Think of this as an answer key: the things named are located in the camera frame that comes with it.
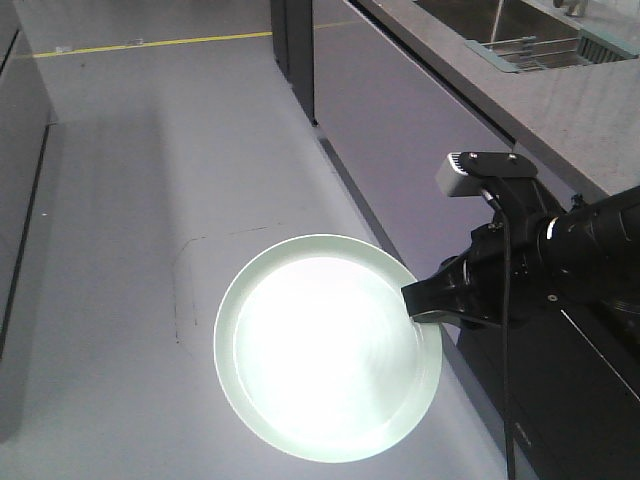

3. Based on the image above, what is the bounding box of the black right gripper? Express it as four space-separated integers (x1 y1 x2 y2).
401 222 595 326

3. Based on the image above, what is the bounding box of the pale green round plate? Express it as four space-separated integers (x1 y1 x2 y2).
213 234 443 463

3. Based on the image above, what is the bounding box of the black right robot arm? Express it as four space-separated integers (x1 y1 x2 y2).
402 188 639 327

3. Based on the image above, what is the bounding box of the roll-up steel dish rack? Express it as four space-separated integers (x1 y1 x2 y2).
464 28 639 74

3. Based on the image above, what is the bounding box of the grey stone kitchen counter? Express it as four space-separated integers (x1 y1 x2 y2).
360 1 639 200

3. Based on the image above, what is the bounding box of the stainless steel sink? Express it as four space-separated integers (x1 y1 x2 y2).
417 0 621 74

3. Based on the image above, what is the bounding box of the dark grey cabinet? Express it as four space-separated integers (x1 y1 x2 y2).
269 0 317 125

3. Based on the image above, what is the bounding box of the grey drawer cabinet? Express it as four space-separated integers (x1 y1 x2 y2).
1 1 54 442

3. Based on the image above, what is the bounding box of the black right camera cable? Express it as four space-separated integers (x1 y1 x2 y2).
479 187 519 480

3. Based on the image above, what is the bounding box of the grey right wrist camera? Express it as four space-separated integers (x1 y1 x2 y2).
435 152 538 197

